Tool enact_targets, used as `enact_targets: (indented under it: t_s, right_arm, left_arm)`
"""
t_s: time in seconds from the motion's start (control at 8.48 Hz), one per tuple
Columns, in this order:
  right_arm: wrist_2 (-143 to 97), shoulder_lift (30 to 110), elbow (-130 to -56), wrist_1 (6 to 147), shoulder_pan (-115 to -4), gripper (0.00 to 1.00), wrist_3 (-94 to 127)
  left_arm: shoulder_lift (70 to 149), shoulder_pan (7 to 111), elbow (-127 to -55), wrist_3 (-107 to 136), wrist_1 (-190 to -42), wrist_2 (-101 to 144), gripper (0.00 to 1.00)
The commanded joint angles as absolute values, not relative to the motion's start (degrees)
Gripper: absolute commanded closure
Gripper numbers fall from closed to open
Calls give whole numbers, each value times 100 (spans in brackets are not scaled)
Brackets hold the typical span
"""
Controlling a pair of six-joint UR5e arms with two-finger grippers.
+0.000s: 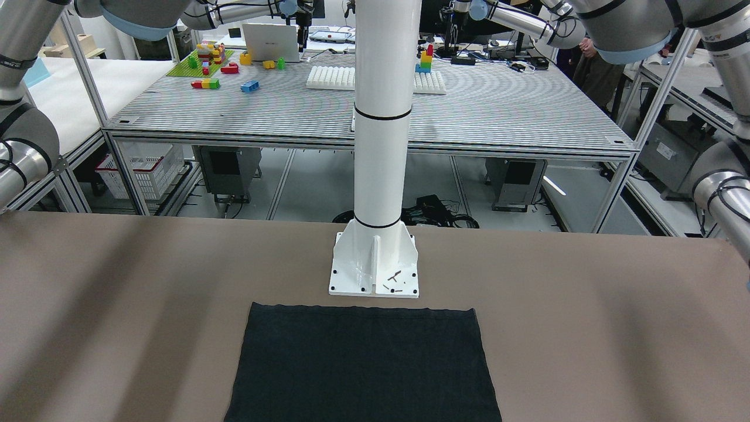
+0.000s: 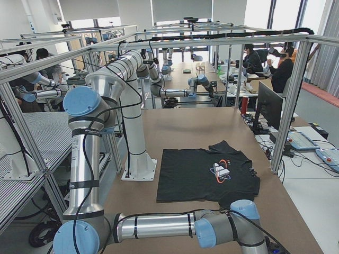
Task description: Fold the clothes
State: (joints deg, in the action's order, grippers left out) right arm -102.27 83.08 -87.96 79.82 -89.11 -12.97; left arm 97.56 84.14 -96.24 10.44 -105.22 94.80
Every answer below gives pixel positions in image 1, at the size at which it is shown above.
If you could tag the white plastic basket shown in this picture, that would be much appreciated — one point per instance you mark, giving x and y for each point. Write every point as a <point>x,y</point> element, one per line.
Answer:
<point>154,166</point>

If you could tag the red yellow green brick row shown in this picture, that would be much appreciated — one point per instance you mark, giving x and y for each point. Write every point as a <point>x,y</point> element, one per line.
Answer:
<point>208,83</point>

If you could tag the stacked colourful brick tower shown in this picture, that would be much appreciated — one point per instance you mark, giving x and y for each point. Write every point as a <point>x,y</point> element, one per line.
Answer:
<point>424,66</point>

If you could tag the green lego baseplate with bricks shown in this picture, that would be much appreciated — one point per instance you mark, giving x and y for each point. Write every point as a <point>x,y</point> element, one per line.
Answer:
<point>207,59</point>

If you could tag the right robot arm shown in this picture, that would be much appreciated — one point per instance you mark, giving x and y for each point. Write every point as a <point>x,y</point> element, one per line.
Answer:
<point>30,143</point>

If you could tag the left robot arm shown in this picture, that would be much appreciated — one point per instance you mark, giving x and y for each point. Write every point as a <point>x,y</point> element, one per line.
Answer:
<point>629,31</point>

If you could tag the white ridged tray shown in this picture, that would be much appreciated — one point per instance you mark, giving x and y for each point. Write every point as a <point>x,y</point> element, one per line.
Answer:
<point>342,78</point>

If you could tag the aluminium frame work table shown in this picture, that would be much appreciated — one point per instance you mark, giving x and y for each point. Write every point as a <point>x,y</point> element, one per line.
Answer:
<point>488,110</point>

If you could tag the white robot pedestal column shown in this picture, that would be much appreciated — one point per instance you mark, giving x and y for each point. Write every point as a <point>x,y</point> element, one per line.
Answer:
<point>375,255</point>

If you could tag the black t-shirt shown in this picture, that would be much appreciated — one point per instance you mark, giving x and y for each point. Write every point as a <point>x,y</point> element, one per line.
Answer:
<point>315,363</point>

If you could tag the blue lego brick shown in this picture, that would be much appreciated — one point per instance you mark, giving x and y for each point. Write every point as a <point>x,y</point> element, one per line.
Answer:
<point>250,86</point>

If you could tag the white laptop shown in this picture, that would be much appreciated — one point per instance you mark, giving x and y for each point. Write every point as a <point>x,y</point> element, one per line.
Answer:
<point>271,42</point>

